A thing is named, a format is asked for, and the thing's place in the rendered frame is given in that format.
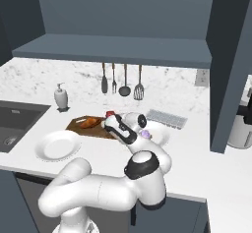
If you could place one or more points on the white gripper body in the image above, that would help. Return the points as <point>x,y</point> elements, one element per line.
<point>112,121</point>

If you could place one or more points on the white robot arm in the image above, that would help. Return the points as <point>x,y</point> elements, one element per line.
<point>98,191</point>

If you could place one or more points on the red jam jar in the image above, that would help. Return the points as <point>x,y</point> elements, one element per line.
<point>110,113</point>

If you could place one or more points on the golden brown croissant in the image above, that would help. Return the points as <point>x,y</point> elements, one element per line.
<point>90,123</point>

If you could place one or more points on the brown wooden cutting board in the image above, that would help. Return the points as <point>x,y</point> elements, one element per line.
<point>74,125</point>

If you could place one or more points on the large grey cabinet door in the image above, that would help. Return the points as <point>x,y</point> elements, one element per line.
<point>226,63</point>

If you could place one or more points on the small grey cabinet door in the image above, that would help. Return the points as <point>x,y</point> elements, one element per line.
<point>19,24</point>

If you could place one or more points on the hanging dark ladle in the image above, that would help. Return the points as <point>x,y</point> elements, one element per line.
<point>124,89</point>

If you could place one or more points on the purple frosted pastry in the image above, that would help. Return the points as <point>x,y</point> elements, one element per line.
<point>145,133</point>

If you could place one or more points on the hanging metal fork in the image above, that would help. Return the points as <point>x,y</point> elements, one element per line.
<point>113,84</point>

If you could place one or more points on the hanging slotted spatula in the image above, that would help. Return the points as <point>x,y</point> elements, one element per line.
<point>138,92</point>

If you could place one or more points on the grey ribbed drying mat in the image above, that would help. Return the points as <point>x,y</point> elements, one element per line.
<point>167,118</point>

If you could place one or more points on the white soap dispenser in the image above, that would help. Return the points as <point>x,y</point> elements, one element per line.
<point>61,97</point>

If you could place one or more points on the white round plate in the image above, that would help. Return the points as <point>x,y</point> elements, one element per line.
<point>57,146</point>

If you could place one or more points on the dark grey sink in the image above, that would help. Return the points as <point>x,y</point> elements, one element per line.
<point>16,122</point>

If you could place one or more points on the dark grey base cabinets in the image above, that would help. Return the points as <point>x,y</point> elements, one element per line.
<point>177,215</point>

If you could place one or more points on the grey open wall cabinet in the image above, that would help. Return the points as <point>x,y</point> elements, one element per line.
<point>114,48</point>

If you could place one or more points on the grey wall socket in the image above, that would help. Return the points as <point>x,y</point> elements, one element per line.
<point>201,78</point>

